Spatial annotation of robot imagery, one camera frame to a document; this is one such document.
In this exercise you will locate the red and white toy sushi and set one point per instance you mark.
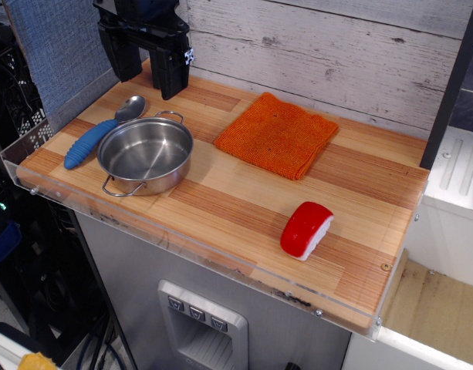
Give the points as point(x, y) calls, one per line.
point(305, 229)

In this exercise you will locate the blue handled metal spoon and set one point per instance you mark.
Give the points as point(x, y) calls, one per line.
point(132, 108)

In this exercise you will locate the white toy sink unit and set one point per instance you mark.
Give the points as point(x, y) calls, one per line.
point(428, 323)

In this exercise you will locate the black vertical post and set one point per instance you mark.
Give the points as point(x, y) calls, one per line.
point(456, 79)

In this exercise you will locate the orange knitted cloth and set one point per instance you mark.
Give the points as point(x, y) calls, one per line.
point(276, 136)

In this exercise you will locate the black plastic crates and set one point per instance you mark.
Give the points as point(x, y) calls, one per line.
point(21, 111)

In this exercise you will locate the clear acrylic table guard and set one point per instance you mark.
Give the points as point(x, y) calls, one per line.
point(229, 215)

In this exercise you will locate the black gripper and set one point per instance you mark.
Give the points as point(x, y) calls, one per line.
point(124, 25)

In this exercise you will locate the silver metal pot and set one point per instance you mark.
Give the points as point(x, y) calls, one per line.
point(146, 156)

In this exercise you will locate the blue fabric panel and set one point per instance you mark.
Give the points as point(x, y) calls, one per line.
point(66, 59)

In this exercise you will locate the silver toy fridge cabinet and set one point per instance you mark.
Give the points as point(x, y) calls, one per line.
point(178, 314)

